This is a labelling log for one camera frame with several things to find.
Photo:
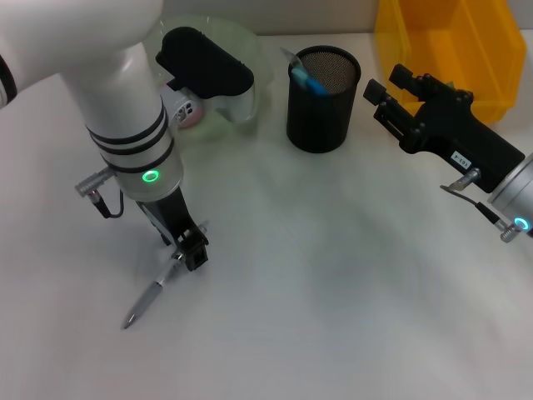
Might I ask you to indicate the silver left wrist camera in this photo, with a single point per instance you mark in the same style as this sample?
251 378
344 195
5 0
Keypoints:
204 71

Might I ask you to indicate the silver ballpoint pen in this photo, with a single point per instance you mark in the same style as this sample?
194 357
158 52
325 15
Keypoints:
145 300

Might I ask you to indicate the green glass fruit bowl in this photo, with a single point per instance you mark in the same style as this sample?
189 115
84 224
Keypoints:
262 71

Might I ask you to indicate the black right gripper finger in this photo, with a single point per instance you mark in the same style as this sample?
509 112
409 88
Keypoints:
400 76
373 91

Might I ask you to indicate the blue scissors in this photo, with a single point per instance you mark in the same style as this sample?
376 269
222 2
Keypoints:
314 85

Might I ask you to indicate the green plastic wrapper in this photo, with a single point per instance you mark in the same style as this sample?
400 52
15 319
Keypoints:
451 84

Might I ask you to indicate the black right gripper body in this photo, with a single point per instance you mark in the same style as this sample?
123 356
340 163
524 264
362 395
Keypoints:
454 133

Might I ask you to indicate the yellow plastic bin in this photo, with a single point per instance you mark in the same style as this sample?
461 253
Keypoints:
458 33

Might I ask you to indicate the black mesh pen holder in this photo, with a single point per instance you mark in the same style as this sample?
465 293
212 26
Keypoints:
318 121

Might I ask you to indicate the pink peach toy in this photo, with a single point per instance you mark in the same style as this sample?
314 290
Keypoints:
195 121

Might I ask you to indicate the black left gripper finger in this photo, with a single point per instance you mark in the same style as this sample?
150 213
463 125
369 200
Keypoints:
170 241
195 254

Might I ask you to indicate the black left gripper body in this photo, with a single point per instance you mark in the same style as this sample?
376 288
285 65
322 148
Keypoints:
170 212

